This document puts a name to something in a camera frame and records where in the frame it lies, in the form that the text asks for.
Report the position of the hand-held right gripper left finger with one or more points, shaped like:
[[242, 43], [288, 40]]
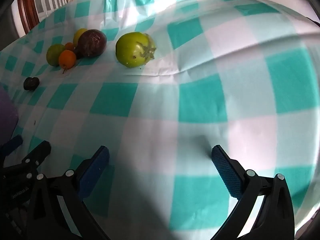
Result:
[[96, 166]]

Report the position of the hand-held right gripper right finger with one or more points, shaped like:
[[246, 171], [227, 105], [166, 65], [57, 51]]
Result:
[[226, 173]]

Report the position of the green tomato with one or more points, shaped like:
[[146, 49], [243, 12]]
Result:
[[133, 50]]

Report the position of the small orange kumquat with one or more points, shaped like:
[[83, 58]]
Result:
[[69, 46]]

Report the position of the purple passion fruit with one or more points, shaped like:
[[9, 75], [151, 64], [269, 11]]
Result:
[[92, 43]]

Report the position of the green round fruit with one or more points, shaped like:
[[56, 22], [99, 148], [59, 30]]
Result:
[[54, 54]]

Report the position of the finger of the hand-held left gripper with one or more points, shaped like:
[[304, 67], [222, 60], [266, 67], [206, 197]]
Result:
[[13, 143], [40, 152]]

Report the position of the purple container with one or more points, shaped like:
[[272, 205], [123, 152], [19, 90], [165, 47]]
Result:
[[7, 116]]

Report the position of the yellow pear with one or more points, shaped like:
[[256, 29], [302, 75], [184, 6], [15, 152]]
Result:
[[79, 35]]

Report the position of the small dark fruit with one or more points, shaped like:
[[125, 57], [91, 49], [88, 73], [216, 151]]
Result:
[[31, 83]]

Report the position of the teal checkered tablecloth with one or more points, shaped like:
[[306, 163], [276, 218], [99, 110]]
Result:
[[200, 100]]

